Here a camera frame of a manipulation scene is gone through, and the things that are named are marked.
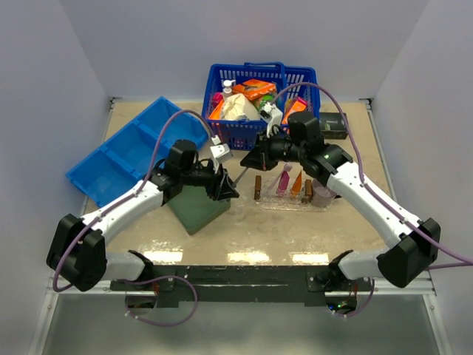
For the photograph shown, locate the white pump bottle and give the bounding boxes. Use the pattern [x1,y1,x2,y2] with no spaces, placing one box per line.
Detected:
[222,79,236,101]

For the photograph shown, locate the orange scrub sponge pack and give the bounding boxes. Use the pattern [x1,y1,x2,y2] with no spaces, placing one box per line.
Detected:
[208,100,225,121]

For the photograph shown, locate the orange toothpaste tube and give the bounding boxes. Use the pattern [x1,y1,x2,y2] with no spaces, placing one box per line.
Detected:
[289,172,302,199]

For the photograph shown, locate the black box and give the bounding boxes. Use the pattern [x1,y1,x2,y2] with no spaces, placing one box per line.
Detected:
[319,112,348,140]

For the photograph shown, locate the pink carton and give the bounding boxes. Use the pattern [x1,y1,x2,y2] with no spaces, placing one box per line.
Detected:
[211,92,223,110]

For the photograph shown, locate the purple translucent cup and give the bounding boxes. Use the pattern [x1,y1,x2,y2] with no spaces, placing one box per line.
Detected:
[311,179,337,209]

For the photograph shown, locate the crumpled beige paper bag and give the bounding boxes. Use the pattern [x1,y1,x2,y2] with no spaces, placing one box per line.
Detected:
[221,94,260,121]

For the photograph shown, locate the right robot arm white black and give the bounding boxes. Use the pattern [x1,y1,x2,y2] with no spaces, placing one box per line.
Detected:
[240,111,440,291]

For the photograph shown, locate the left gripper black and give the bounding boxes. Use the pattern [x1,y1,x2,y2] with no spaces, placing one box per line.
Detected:
[181,158,239,201]

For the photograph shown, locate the orange pink snack box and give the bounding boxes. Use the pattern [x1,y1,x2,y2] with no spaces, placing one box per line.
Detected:
[282,96,307,125]

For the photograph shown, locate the clear glass tray wooden handles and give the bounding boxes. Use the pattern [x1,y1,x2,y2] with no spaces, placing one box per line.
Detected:
[255,177,328,212]

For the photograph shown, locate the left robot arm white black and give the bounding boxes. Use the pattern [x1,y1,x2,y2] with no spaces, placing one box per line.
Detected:
[47,140,239,292]

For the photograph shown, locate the pink toothpaste tube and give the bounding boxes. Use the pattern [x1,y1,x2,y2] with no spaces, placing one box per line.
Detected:
[276,165,292,197]

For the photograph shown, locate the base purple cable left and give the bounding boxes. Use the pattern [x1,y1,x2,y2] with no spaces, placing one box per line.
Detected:
[124,276,200,328]

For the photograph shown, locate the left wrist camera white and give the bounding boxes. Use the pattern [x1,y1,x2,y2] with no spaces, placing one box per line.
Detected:
[210,135,233,172]

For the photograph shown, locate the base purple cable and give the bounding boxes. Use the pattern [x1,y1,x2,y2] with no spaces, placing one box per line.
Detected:
[124,276,200,328]
[331,279,375,318]

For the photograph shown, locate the dark blue shopping basket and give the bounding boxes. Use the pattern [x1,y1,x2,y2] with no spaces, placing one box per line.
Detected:
[202,62,320,150]

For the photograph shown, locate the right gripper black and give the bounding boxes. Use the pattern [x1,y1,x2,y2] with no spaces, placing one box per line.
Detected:
[242,127,306,172]

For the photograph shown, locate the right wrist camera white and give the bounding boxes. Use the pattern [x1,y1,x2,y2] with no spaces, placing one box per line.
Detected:
[259,102,283,138]

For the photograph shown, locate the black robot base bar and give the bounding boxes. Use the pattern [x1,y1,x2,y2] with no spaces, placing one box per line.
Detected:
[109,264,374,310]

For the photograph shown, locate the orange cardboard box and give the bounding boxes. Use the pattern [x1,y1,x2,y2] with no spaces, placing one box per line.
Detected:
[232,79,277,101]

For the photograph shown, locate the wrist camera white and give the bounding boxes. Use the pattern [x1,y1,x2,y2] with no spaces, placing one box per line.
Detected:
[210,135,233,172]
[259,102,283,138]

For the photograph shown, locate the green soda bottle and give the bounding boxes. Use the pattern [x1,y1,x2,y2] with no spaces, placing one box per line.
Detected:
[253,92,276,111]

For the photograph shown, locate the green metal tray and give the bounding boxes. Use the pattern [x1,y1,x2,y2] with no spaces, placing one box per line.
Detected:
[167,186,231,235]

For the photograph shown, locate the grey toothbrush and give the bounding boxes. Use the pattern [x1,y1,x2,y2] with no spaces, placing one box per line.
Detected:
[233,167,248,188]

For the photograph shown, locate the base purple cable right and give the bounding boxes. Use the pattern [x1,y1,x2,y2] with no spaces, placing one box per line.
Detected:
[331,279,375,318]

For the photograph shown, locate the light blue compartment bin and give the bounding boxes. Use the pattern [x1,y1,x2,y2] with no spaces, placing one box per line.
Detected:
[64,96,210,207]

